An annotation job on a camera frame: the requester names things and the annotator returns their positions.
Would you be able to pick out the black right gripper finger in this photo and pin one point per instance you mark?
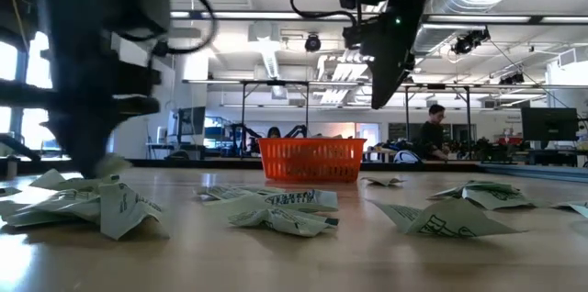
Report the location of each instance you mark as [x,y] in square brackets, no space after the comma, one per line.
[379,85]
[397,76]

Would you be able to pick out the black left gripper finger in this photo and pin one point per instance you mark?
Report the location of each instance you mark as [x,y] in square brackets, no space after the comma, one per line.
[75,145]
[98,140]

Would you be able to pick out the black background robot arm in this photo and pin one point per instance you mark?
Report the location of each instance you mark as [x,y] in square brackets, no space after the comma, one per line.
[296,131]
[239,133]

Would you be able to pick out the person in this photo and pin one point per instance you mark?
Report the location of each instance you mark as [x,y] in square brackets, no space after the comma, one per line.
[432,138]
[274,132]

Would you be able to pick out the white blue ball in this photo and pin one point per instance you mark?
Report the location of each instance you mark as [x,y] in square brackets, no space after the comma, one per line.
[406,157]

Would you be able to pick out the black computer monitor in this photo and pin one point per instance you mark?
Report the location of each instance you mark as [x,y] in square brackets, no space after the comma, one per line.
[549,124]
[195,120]

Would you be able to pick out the orange plastic basket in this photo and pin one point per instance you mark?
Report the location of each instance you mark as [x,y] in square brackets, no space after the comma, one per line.
[312,163]

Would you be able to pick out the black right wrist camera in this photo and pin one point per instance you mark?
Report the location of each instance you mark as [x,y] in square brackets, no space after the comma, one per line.
[353,37]

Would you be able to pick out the black metal background frame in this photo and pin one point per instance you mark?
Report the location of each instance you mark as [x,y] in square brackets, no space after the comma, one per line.
[275,83]
[436,86]

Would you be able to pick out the black overhead camera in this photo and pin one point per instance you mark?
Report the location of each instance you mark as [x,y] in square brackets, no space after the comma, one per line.
[313,44]

